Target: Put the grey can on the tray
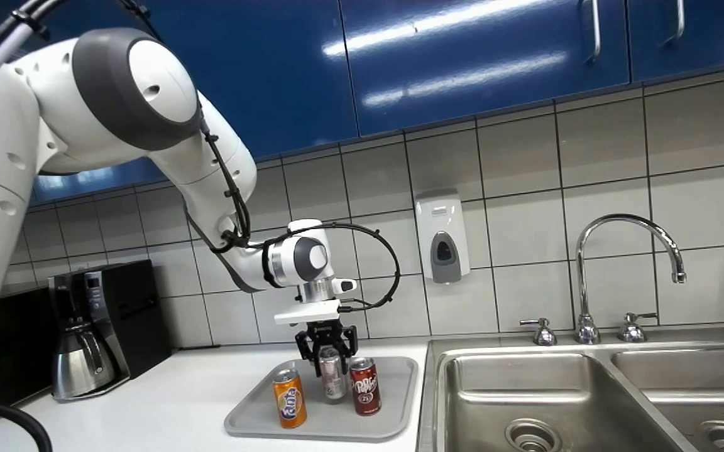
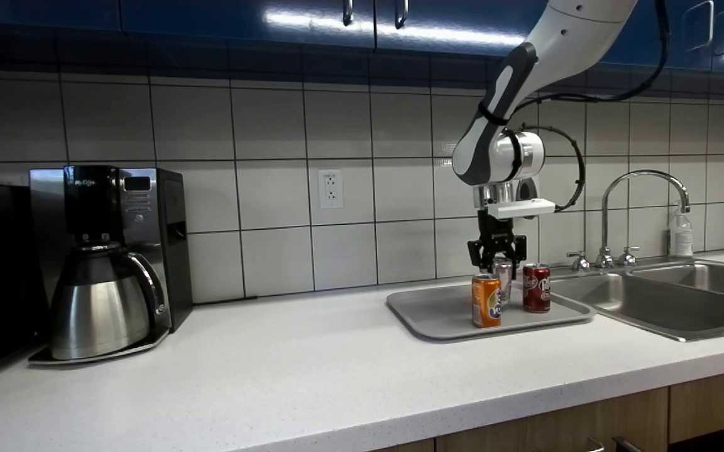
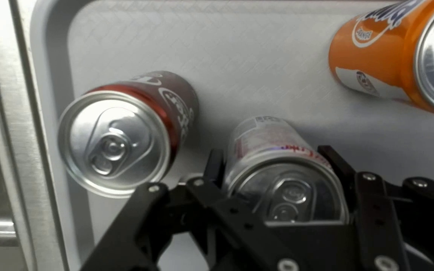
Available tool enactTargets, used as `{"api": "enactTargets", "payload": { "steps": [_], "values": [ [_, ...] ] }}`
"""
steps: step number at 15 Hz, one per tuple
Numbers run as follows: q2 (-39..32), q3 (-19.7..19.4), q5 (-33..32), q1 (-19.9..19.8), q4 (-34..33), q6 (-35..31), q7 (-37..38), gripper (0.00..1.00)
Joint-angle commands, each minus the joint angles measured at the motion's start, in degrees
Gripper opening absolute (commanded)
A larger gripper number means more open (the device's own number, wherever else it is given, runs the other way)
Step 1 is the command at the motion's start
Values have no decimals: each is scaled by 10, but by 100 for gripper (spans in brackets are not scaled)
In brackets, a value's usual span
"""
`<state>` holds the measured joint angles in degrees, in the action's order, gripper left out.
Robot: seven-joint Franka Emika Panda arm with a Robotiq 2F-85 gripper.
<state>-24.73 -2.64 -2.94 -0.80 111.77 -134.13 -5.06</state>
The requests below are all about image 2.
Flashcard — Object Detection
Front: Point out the grey plastic tray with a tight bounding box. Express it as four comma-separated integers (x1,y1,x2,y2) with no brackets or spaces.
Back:
385,280,599,345

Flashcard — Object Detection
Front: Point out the orange soda can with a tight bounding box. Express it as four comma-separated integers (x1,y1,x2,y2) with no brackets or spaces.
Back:
469,271,506,333

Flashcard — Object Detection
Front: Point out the stainless steel sink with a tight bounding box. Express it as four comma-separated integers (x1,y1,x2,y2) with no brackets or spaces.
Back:
547,260,724,345

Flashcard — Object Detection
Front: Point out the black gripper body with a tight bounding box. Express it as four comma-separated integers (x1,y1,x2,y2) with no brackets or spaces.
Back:
464,211,530,261

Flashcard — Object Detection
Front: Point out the clear soap bottle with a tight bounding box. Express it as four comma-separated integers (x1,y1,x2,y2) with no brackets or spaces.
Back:
665,209,695,261

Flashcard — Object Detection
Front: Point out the chrome sink faucet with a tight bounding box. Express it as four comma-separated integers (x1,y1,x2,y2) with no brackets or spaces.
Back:
565,166,693,275

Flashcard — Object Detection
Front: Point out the stainless steel carafe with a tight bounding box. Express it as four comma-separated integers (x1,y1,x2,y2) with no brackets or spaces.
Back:
47,242,173,365

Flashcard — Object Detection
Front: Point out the red soda can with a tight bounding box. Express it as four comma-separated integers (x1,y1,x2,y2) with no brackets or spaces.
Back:
521,261,553,316

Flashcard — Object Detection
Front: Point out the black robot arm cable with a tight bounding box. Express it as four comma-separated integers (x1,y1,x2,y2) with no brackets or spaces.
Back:
516,0,670,216

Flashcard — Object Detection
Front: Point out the white wall outlet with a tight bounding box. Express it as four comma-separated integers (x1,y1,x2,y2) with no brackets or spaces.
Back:
316,169,347,211

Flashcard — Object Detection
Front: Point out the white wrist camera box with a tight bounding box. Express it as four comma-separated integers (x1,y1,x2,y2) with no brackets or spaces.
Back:
480,196,558,223

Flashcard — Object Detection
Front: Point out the black steel coffee maker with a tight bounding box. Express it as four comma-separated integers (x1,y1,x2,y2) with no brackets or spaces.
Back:
25,164,196,370

